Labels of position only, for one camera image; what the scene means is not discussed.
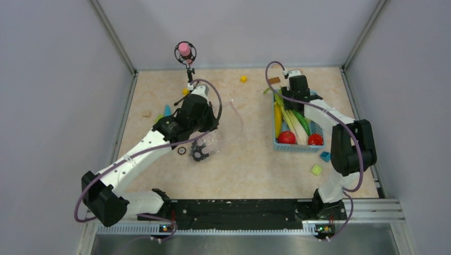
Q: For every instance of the yellow banana pepper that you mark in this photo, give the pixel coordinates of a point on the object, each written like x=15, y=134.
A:
x=277, y=120

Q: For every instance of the teal silicone tool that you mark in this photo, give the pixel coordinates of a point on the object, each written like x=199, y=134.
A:
x=167, y=111

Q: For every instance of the blue lego block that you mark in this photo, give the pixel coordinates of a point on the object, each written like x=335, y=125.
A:
x=325, y=156

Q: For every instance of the green block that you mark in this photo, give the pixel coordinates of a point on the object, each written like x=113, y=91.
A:
x=158, y=118

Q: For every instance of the pink microphone on tripod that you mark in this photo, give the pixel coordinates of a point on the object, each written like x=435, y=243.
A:
x=186, y=53

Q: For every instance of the light green lego brick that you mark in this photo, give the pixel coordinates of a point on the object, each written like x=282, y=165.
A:
x=316, y=170

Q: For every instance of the black grape bunch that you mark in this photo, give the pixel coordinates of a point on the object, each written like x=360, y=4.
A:
x=198, y=151

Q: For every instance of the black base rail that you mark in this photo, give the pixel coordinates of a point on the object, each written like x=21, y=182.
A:
x=248, y=214

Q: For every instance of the red pepper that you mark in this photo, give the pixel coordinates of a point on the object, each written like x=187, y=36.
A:
x=315, y=139

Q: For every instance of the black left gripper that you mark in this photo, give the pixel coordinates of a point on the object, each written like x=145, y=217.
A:
x=211, y=125

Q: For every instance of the light blue plastic basket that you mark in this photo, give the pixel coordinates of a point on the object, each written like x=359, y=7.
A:
x=314, y=128

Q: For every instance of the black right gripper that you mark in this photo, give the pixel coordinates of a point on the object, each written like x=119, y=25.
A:
x=286, y=91

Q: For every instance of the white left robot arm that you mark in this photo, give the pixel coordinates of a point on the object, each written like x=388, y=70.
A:
x=104, y=192

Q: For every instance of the clear zip top bag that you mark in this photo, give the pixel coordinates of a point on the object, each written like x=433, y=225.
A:
x=229, y=130

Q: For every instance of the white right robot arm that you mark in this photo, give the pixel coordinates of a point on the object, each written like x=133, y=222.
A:
x=352, y=149

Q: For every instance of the red tomato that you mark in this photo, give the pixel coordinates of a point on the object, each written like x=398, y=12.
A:
x=286, y=137

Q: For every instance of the brown brick block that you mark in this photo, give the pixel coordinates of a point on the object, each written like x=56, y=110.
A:
x=274, y=80

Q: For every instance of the green chili pepper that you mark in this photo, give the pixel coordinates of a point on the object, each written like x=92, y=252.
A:
x=302, y=120

